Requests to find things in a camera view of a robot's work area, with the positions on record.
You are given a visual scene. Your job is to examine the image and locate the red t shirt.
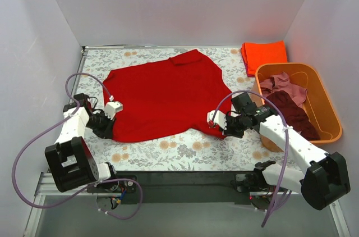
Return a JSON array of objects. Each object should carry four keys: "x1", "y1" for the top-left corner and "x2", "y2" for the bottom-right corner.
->
[{"x1": 103, "y1": 49, "x2": 231, "y2": 143}]

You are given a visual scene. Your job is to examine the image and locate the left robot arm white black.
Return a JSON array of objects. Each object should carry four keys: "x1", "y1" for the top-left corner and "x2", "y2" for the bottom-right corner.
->
[{"x1": 44, "y1": 93, "x2": 123, "y2": 192}]

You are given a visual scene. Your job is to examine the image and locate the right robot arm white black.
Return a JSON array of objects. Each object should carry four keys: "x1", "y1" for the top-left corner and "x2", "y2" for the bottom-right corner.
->
[{"x1": 214, "y1": 91, "x2": 351, "y2": 210}]

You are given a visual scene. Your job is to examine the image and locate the floral patterned table mat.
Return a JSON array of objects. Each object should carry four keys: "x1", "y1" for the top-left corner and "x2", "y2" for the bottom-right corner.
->
[{"x1": 56, "y1": 47, "x2": 315, "y2": 172}]

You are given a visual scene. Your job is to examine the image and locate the folded magenta shirt under orange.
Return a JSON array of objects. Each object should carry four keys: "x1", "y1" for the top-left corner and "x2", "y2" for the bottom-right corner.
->
[{"x1": 245, "y1": 62, "x2": 256, "y2": 78}]

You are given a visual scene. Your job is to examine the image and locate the dark maroon t shirt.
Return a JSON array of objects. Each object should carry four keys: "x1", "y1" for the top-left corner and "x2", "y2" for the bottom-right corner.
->
[{"x1": 267, "y1": 91, "x2": 320, "y2": 141}]

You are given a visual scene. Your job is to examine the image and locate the pink t shirt in basket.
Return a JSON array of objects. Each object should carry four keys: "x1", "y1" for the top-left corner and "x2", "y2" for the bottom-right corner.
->
[{"x1": 260, "y1": 72, "x2": 307, "y2": 108}]

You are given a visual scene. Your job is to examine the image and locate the folded orange t shirt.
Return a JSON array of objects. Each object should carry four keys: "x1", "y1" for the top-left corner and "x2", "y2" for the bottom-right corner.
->
[{"x1": 241, "y1": 41, "x2": 288, "y2": 70}]

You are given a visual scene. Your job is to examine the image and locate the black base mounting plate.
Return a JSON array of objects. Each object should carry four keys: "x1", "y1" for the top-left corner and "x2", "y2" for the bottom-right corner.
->
[{"x1": 86, "y1": 171, "x2": 288, "y2": 206}]

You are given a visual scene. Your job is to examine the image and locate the orange plastic basket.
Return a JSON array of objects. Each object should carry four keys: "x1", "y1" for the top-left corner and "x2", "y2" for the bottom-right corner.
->
[{"x1": 252, "y1": 62, "x2": 343, "y2": 147}]

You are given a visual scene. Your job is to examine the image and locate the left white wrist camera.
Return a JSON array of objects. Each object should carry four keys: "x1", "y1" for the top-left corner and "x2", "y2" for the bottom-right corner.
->
[{"x1": 104, "y1": 101, "x2": 123, "y2": 120}]

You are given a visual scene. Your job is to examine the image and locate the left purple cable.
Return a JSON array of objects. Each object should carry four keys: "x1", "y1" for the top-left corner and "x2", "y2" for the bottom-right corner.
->
[{"x1": 11, "y1": 72, "x2": 144, "y2": 220}]

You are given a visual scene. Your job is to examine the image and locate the aluminium frame rail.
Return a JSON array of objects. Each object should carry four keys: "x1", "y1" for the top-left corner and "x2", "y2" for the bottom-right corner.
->
[{"x1": 25, "y1": 172, "x2": 350, "y2": 236}]

